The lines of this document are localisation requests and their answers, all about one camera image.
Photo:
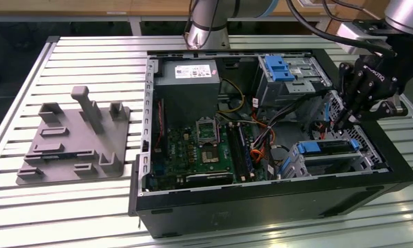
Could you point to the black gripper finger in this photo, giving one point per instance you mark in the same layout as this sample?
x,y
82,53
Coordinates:
x,y
350,87
389,111

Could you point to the hard disk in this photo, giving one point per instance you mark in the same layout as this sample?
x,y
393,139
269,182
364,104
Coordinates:
x,y
309,148

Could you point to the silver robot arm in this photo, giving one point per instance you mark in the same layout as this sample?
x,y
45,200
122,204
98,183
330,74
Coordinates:
x,y
206,20

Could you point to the silver disk bay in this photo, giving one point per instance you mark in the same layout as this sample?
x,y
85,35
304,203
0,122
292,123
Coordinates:
x,y
330,165

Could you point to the black RAM slot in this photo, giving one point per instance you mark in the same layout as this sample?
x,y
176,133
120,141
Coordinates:
x,y
245,149
249,148
236,152
240,151

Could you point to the blue plastic bay strip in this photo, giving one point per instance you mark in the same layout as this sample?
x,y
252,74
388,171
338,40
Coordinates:
x,y
286,166

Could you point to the CPU socket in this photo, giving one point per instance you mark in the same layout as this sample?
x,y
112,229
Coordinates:
x,y
210,155

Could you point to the grey power supply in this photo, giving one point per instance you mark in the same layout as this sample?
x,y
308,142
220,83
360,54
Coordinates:
x,y
185,103

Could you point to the black open PC case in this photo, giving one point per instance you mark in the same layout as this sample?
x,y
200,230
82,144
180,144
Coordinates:
x,y
261,211

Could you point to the black graphics card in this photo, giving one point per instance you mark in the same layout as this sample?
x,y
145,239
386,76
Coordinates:
x,y
209,178

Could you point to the green motherboard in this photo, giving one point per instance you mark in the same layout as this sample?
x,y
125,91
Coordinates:
x,y
178,147

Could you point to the wooden background desk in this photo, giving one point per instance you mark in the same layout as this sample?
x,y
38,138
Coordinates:
x,y
89,6

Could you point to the grey parts rack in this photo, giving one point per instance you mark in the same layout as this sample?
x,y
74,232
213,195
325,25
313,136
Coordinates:
x,y
72,144

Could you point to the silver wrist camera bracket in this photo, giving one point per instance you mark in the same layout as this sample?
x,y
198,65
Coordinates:
x,y
354,36

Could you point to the blue drive bracket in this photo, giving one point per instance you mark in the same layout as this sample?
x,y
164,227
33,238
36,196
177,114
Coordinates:
x,y
278,69

